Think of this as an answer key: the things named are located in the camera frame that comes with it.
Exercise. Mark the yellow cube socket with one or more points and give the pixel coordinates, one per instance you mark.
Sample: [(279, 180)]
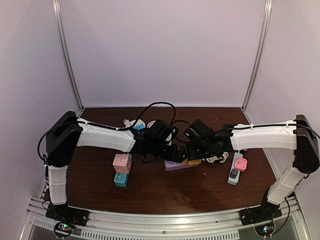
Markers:
[(194, 162)]

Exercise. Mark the blue white cube socket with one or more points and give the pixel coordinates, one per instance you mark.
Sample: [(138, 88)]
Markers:
[(140, 125)]

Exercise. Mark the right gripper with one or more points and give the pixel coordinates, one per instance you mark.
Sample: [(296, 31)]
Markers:
[(191, 155)]

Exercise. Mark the pink square plug adapter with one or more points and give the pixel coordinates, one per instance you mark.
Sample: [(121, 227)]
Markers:
[(240, 164)]

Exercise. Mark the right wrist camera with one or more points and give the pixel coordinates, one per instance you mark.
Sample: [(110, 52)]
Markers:
[(198, 131)]

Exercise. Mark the small pink plug adapter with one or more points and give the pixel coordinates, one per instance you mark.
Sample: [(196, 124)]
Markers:
[(184, 162)]

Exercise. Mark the pink cube socket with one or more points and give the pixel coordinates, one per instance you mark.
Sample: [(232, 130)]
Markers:
[(122, 163)]

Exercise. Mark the purple power strip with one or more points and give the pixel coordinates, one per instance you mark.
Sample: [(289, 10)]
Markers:
[(172, 166)]

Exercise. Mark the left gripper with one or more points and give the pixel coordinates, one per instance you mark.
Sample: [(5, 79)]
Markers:
[(178, 156)]

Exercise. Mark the teal power strip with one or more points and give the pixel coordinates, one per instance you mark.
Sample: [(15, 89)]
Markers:
[(121, 179)]

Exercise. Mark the right aluminium frame post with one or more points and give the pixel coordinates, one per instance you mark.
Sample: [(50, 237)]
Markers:
[(264, 31)]

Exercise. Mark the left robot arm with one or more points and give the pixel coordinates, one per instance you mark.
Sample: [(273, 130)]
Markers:
[(70, 132)]

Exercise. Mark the left aluminium frame post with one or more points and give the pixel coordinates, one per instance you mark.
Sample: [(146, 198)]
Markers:
[(65, 54)]

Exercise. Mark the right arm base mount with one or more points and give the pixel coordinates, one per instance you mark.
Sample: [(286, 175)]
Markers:
[(258, 214)]

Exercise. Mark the aluminium frame post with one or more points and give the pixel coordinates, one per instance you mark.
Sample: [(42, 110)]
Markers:
[(65, 54), (264, 31)]

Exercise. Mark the front aluminium rail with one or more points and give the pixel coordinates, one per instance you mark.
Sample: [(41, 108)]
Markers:
[(104, 225)]

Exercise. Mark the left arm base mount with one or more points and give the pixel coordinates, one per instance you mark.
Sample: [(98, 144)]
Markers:
[(64, 213)]

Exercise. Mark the black plug adapter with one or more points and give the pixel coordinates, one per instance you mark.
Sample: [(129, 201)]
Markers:
[(234, 173)]

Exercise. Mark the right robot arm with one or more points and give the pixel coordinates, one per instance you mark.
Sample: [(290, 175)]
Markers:
[(296, 135)]

